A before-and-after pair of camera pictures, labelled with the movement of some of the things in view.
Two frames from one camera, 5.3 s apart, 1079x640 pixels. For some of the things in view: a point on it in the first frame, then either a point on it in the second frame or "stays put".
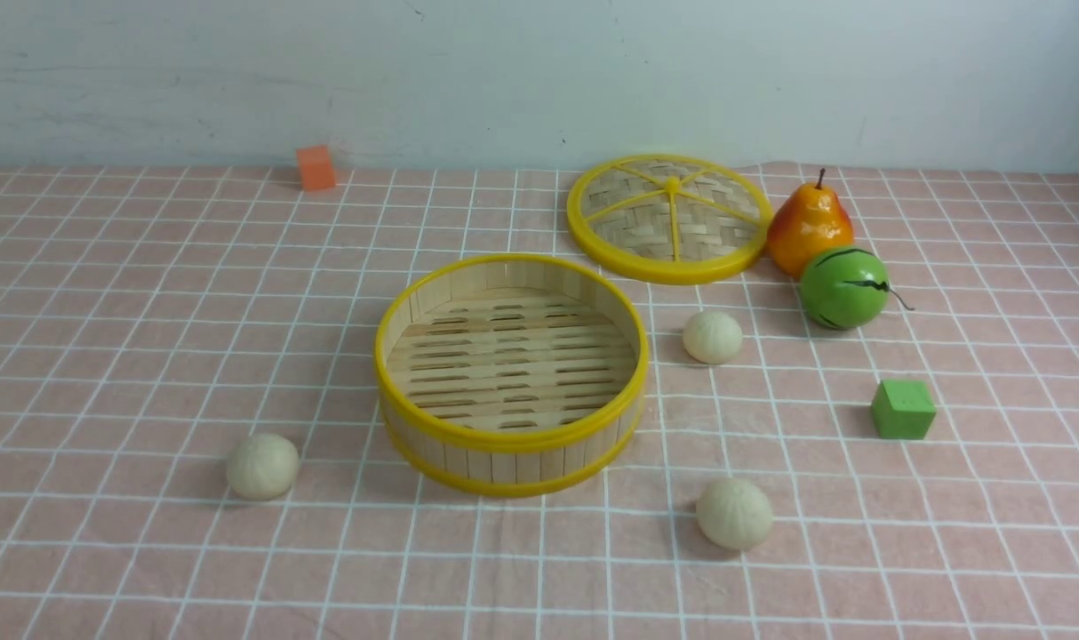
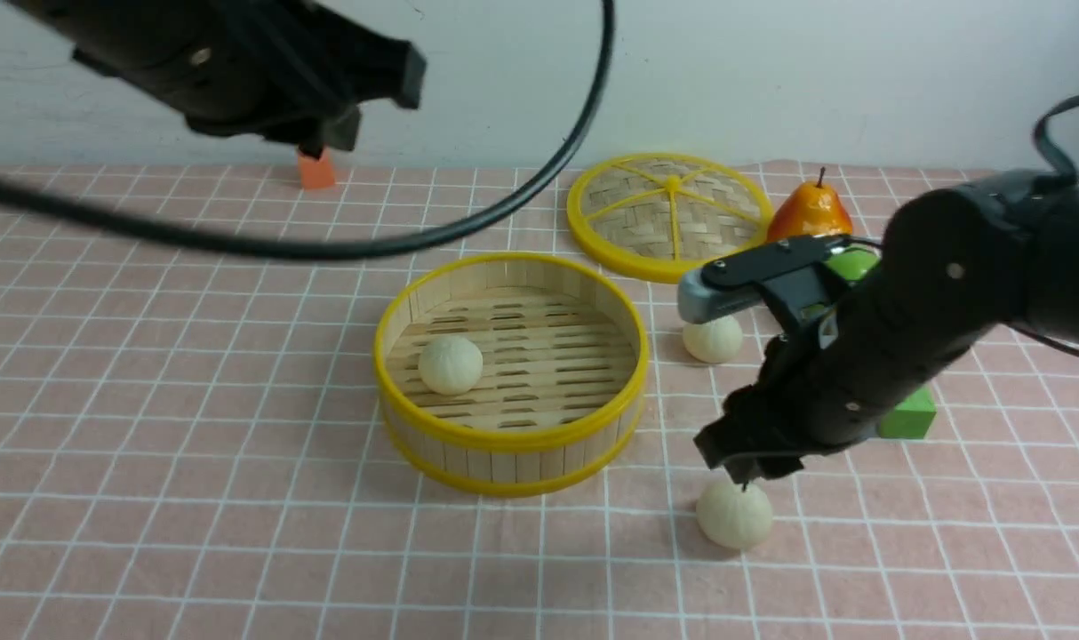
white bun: x=734 y=513 stays put
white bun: x=712 y=337 stays put
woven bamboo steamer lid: x=671 y=219 stays put
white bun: x=262 y=467 to x=450 y=365
